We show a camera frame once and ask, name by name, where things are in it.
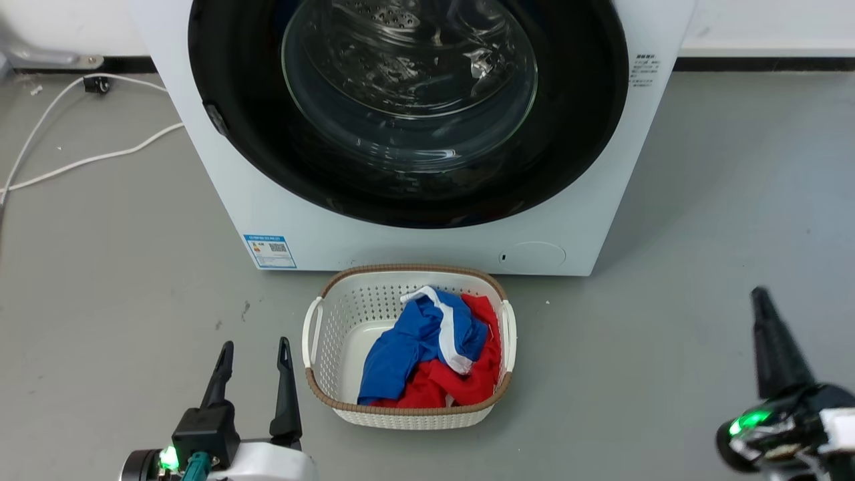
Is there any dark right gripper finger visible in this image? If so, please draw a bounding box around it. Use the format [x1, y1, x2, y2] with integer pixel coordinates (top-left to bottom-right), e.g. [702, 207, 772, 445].
[750, 287, 817, 400]

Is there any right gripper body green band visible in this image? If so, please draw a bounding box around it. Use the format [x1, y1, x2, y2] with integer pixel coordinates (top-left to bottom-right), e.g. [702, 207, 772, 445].
[715, 382, 855, 481]

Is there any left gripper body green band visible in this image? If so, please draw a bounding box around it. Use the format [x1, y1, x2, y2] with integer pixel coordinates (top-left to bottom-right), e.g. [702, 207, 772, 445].
[120, 399, 319, 481]

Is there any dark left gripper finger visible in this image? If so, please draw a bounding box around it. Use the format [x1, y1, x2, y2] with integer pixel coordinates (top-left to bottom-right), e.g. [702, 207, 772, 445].
[199, 341, 236, 410]
[269, 337, 303, 450]

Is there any white front-load washing machine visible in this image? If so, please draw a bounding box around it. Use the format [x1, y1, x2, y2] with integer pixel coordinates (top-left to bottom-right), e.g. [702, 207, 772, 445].
[130, 0, 697, 277]

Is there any black round glass washer door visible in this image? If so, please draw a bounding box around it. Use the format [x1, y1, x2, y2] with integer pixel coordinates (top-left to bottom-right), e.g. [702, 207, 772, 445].
[188, 0, 629, 230]

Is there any white perforated laundry basket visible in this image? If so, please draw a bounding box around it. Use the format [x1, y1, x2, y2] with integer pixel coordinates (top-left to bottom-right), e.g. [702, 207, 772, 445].
[301, 263, 518, 431]

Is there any blue energy label sticker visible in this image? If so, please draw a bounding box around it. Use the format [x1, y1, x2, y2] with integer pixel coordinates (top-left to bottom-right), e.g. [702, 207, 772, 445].
[243, 234, 297, 270]

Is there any blue garment with white trim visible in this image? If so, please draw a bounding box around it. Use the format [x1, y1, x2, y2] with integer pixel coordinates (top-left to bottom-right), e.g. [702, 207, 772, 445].
[357, 286, 489, 406]

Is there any red garment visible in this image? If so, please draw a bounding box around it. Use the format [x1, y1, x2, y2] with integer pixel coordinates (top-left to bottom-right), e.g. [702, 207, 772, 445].
[369, 293, 502, 409]

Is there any round white filter cover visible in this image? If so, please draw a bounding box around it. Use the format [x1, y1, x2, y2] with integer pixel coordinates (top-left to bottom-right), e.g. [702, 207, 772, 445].
[498, 241, 568, 272]

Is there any small printed text label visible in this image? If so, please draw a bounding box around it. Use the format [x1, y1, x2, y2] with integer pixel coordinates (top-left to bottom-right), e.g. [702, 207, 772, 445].
[631, 54, 662, 88]

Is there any teal cable connector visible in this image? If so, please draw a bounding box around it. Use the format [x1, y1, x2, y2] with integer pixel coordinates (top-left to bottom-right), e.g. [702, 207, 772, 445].
[179, 452, 213, 481]

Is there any white power cable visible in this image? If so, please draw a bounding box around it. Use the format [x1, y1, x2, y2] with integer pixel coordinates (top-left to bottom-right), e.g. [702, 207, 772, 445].
[0, 122, 185, 195]
[0, 73, 168, 201]

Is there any black door handle latch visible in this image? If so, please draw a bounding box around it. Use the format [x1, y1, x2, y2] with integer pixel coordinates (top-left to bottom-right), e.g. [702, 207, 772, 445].
[203, 102, 229, 136]

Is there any grey metal bracket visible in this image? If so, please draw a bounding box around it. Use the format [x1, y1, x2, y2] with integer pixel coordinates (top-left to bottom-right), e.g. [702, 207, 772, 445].
[0, 30, 105, 71]

